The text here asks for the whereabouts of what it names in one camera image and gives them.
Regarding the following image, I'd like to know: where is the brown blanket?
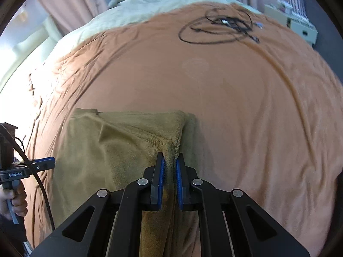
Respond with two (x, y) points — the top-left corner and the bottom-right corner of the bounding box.
(23, 0), (343, 257)

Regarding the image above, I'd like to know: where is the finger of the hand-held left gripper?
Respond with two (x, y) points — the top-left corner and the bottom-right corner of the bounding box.
(25, 157), (56, 172)

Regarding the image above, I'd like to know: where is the white cabinet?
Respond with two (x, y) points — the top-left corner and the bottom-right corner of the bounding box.
(264, 0), (320, 46)

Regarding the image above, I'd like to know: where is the cream duvet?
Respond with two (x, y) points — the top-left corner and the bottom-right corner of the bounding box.
(55, 0), (263, 46)

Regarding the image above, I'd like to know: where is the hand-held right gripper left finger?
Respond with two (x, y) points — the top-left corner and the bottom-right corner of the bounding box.
(31, 152), (165, 257)

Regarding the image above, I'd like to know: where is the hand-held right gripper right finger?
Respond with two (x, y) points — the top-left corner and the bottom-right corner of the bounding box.
(175, 152), (314, 257)

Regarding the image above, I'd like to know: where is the olive printed t-shirt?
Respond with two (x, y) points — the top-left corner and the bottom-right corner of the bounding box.
(52, 108), (201, 257)

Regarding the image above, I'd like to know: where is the coiled black cable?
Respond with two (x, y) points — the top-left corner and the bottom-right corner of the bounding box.
(178, 7), (262, 45)

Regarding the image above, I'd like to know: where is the person's left hand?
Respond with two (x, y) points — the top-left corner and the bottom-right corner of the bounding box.
(0, 183), (28, 221)

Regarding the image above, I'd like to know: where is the cream upholstered headboard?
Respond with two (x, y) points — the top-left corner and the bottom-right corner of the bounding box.
(0, 13), (65, 93)

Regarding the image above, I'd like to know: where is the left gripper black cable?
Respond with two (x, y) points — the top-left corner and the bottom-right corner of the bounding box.
(0, 124), (56, 232)

